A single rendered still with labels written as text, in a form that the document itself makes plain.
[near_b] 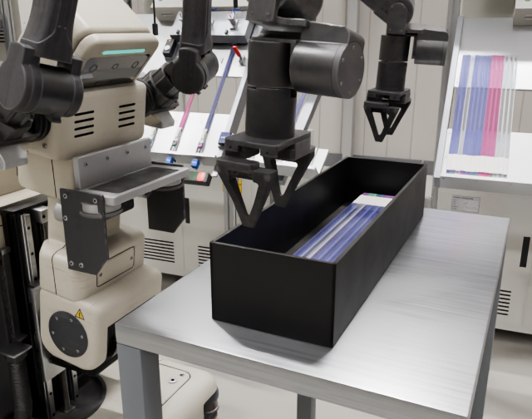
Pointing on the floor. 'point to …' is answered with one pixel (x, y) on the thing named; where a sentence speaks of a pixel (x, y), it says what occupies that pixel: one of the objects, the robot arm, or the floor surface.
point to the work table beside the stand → (451, 260)
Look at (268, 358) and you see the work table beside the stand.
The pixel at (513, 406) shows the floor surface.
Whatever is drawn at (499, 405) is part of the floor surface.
